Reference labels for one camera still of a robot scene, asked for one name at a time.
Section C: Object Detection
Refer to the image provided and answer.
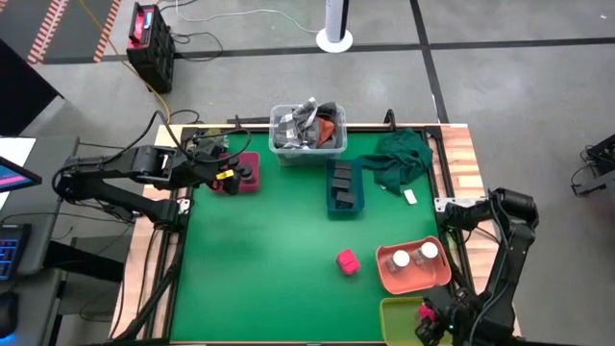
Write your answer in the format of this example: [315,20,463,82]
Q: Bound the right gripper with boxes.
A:
[415,287,484,346]

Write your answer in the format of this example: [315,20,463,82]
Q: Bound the spice jar white lid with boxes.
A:
[387,250,412,276]
[413,241,440,268]

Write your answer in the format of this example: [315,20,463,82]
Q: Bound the small green plant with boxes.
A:
[191,128,231,153]

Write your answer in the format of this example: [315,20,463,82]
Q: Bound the yellow-green plastic bin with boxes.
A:
[379,296,455,346]

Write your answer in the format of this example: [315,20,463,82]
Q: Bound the orange plastic bin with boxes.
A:
[375,235,454,296]

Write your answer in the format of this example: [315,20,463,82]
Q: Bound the pink plastic bin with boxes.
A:
[209,151,262,195]

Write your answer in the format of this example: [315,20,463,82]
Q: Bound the black clamp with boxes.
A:
[381,108,400,132]
[226,113,271,130]

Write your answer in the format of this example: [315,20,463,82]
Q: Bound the grey white cloth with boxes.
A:
[274,97,322,150]

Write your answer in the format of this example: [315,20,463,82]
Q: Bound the clear plastic storage bin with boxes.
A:
[267,103,349,168]

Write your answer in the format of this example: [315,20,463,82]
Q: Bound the green table mat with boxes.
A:
[170,132,457,343]

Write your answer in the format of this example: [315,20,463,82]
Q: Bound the orange cloth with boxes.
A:
[316,117,336,148]

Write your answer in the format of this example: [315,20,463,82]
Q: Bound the black red equipment case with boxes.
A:
[125,2,177,95]

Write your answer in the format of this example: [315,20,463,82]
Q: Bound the black cloth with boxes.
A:
[316,101,340,124]

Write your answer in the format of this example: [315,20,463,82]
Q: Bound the blue plastic bin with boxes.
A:
[325,158,366,216]

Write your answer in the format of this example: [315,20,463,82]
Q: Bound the grey desk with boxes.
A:
[0,136,82,346]

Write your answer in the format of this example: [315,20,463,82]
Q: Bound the dark green cloth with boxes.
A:
[357,128,434,196]

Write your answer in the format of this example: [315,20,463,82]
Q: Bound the white black tower stand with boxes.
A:
[315,0,355,55]

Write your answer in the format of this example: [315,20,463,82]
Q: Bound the computer monitor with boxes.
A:
[0,156,43,194]

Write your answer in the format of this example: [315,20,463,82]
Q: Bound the white paper sheet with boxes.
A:
[0,136,37,209]

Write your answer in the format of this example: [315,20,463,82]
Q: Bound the black board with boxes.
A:
[0,37,65,138]

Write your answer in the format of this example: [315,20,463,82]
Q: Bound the backlit keyboard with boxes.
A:
[0,222,33,283]

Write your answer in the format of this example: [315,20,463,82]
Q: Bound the black computer mouse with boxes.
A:
[0,290,20,345]

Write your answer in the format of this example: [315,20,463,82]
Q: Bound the black floor cable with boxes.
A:
[167,108,203,127]
[170,31,225,63]

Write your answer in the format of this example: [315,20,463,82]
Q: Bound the yellow floor cable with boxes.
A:
[76,0,172,124]

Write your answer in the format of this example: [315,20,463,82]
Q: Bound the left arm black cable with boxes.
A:
[103,110,253,167]

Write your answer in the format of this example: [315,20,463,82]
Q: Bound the white floor cable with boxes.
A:
[173,0,322,36]

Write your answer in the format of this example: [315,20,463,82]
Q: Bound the black equipment with cables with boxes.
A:
[570,133,615,198]

